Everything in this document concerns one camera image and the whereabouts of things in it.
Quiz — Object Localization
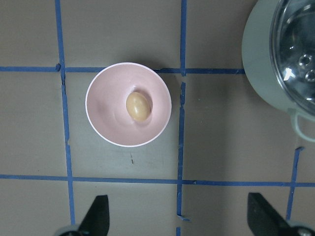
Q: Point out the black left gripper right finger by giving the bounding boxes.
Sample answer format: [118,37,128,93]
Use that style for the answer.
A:
[247,193,298,236]

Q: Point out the brown egg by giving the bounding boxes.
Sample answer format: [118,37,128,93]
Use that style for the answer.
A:
[126,92,150,121]

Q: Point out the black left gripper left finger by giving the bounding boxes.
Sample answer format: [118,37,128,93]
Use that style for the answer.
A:
[78,195,109,236]

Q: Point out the pink bowl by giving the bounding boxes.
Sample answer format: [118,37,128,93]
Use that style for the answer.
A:
[85,62,172,147]

